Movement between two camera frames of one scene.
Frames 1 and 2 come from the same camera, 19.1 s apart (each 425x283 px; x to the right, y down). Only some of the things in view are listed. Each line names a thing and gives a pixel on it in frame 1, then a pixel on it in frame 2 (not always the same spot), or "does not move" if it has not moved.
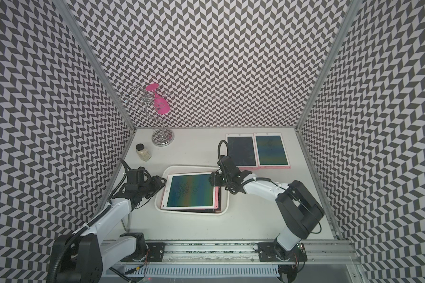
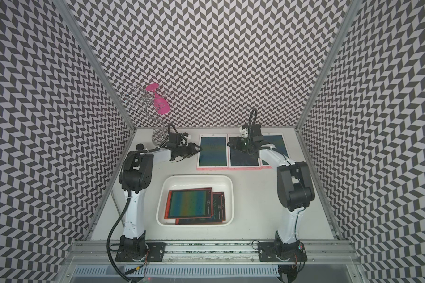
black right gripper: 214,177 -> 236,143
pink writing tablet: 271,151 does not move
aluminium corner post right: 353,9 does not move
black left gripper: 157,181 -> 193,150
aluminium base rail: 246,253 does not move
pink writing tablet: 190,191 -> 214,155
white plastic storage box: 164,172 -> 195,201
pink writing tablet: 241,150 does not move
